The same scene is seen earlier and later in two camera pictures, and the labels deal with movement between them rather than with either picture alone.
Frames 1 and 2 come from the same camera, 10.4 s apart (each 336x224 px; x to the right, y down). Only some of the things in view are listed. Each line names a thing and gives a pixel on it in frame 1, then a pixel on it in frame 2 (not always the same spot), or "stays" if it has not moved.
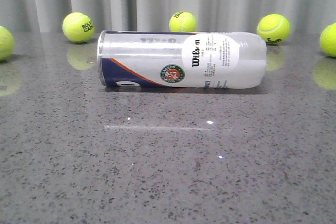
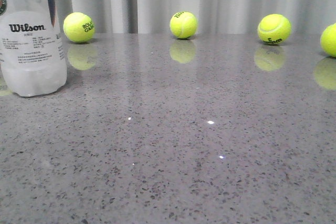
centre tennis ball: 182,21 stays
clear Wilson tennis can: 174,59 to 32,60
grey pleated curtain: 145,2 stays
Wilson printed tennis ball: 274,28 stays
